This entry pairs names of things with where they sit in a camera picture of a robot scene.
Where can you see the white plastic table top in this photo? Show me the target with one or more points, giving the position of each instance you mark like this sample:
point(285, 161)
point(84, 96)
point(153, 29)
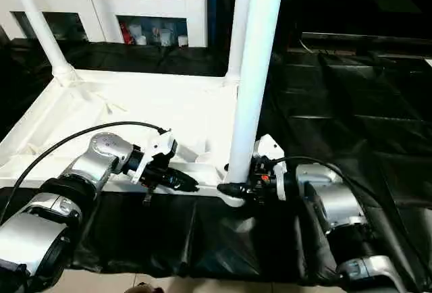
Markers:
point(152, 110)

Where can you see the white plastic table leg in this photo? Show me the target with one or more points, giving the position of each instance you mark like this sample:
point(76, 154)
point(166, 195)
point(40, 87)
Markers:
point(238, 36)
point(260, 53)
point(37, 19)

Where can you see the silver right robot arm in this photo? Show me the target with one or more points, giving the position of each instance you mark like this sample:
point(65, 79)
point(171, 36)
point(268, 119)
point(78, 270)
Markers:
point(337, 198)

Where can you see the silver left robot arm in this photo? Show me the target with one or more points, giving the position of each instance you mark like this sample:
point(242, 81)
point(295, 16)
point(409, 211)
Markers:
point(98, 158)

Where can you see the black plastic mat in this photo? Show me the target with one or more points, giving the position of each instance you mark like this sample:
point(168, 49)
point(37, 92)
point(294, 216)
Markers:
point(236, 239)

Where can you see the white cabinet with glass doors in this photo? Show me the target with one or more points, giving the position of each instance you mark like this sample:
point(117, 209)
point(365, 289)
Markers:
point(152, 6)

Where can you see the white flat board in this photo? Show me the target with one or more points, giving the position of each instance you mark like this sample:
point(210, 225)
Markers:
point(428, 61)

